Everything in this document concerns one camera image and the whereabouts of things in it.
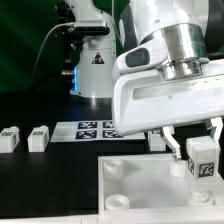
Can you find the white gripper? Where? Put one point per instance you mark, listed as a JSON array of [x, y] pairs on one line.
[[143, 100]]

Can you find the white square tabletop tray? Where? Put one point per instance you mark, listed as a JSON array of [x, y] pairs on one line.
[[140, 189]]

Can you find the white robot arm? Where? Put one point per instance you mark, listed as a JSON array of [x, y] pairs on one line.
[[169, 74]]

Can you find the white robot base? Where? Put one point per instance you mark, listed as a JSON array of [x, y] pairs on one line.
[[89, 59]]

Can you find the white marker sheet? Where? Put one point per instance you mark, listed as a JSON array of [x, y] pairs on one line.
[[81, 131]]

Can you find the black camera on stand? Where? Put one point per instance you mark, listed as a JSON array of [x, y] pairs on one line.
[[91, 27]]

